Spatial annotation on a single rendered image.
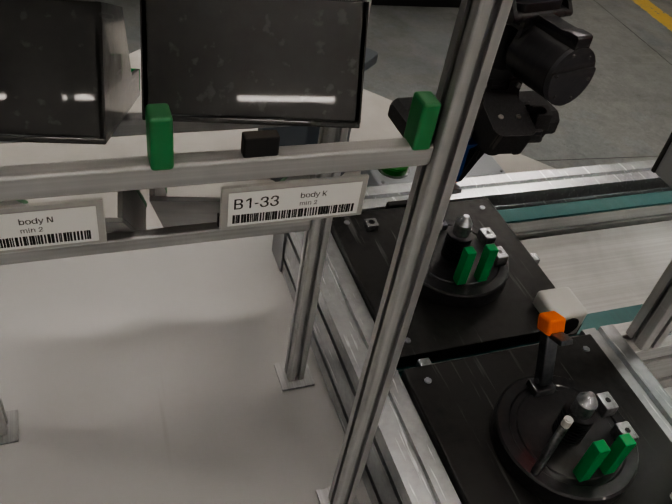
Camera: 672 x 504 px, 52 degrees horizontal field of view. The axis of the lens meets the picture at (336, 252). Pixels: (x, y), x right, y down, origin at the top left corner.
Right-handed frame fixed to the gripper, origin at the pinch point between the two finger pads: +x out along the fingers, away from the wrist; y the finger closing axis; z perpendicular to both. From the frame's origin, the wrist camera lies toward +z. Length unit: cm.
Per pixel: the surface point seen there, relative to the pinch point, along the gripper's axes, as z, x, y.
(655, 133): -151, 109, 210
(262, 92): 21.0, -21.4, -30.4
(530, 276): 7.7, 13.7, 9.6
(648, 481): 35.5, 14.1, 6.3
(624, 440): 34.1, 7.1, 0.8
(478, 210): -5.4, 13.5, 9.0
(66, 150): -43, 24, -43
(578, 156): -139, 109, 159
